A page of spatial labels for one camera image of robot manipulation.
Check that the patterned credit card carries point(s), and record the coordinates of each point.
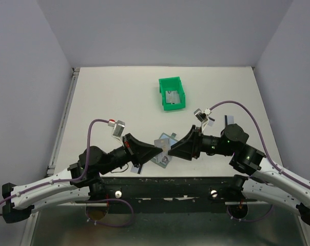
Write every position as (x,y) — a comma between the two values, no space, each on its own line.
(163,143)

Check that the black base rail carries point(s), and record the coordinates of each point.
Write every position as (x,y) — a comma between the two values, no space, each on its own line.
(170,194)

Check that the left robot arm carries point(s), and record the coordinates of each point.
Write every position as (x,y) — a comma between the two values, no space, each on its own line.
(79,180)

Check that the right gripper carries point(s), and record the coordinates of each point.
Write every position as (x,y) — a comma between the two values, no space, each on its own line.
(189,146)

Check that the left aluminium frame extrusion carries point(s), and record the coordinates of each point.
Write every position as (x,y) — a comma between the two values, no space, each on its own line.
(32,220)

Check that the green plastic bin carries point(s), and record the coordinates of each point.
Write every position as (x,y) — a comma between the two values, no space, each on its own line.
(171,84)

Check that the silver card near right gripper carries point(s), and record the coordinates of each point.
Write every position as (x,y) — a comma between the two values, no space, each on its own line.
(211,121)

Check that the green leather card holder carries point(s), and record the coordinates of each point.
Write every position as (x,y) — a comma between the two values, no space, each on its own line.
(164,158)

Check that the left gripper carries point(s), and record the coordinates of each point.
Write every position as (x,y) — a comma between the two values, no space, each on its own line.
(141,151)

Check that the silver card in bin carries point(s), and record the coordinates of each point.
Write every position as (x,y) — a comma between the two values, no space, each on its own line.
(172,97)

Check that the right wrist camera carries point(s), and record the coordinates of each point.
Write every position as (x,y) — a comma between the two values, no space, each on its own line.
(202,116)

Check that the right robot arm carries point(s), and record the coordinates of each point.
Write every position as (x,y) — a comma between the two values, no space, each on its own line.
(262,179)

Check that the far right silver card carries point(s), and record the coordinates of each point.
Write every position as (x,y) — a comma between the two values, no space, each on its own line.
(228,120)

